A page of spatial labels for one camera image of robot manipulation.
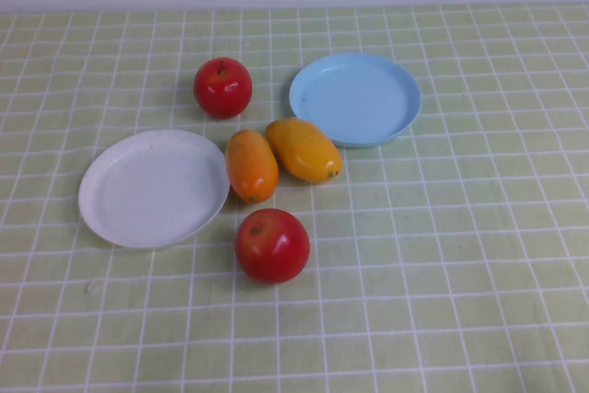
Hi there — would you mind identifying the yellow mango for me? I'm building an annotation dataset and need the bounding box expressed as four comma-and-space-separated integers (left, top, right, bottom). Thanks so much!
264, 117, 344, 185

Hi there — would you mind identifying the orange mango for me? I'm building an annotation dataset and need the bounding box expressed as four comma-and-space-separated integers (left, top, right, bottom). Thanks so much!
225, 129, 281, 204

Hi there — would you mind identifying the red apple with yellowish dimple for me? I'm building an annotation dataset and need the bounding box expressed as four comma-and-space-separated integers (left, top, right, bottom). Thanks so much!
235, 207, 311, 284

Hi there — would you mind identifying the red apple with stem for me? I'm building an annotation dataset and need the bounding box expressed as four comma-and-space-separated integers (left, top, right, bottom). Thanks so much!
193, 56, 254, 120

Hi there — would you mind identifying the light blue plate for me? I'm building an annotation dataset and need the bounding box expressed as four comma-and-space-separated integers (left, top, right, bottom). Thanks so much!
288, 52, 422, 149

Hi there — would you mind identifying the white plate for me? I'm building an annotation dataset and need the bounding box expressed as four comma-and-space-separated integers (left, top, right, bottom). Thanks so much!
77, 129, 231, 250

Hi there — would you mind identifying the green checked tablecloth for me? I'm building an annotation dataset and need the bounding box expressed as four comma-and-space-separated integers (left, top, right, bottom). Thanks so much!
0, 2, 589, 393

